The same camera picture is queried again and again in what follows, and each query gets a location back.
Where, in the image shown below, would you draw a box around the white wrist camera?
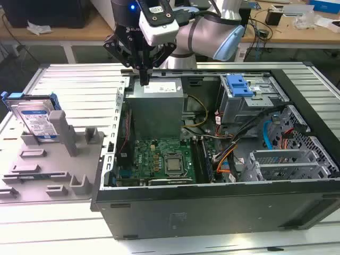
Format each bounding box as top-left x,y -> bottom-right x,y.
138,0 -> 179,46

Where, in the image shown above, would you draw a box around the black case fan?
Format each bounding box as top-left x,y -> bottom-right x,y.
116,106 -> 135,171

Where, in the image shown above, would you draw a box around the white plastic box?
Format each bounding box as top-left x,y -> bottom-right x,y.
90,0 -> 114,19

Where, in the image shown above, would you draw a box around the clear plastic bag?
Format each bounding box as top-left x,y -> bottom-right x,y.
293,12 -> 324,29

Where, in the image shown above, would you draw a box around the graphics card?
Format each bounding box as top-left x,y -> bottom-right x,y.
147,177 -> 194,186

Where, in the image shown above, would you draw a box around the green motherboard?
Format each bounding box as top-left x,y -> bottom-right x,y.
116,137 -> 226,186

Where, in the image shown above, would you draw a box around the CPU socket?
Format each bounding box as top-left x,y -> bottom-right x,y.
162,152 -> 186,176

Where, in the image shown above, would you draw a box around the yellow and black wires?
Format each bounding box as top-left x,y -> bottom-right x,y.
183,94 -> 209,128

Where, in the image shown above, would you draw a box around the orange wire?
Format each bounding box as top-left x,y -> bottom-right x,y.
216,159 -> 232,175

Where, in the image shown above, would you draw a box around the black PC case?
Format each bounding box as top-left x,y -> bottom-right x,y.
90,61 -> 340,241

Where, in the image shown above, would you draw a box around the metal optical drive cage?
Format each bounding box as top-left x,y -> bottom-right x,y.
216,74 -> 290,125

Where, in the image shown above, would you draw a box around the black wire bundle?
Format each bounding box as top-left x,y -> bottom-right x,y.
228,105 -> 287,149

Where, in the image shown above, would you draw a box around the crumpled white paper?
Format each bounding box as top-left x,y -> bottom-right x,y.
26,21 -> 53,37

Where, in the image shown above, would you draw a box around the red yellow power wire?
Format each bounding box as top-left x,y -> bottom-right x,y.
280,121 -> 311,151

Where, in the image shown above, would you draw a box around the silver CPU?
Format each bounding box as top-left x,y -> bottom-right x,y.
166,156 -> 183,171

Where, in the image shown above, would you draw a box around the grey parts rack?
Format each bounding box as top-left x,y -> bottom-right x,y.
0,110 -> 105,205

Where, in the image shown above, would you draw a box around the blue flat wire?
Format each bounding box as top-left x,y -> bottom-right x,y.
262,119 -> 279,149

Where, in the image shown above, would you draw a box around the small black box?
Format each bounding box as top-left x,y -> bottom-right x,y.
265,9 -> 283,26

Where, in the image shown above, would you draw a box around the hard disk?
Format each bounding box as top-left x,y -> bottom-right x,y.
1,91 -> 62,141

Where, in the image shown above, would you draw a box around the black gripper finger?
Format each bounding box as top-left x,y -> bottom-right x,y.
103,33 -> 147,86
146,42 -> 176,86

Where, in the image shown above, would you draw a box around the grey power supply unit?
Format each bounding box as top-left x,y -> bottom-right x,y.
124,78 -> 186,139

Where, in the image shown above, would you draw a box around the blue cardboard box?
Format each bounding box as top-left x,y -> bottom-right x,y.
309,0 -> 340,13

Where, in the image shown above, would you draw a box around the metal disk bay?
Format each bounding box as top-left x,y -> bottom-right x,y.
240,148 -> 333,184

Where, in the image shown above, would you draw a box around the black RAM stick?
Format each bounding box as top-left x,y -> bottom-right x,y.
191,137 -> 207,184
199,137 -> 215,183

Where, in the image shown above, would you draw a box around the blue plastic latch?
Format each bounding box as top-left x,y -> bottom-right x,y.
226,75 -> 252,98

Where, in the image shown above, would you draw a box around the wooden desk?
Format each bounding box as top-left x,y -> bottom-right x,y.
0,0 -> 340,51

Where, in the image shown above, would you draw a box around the black computer tower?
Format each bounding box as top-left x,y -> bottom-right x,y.
239,7 -> 252,27

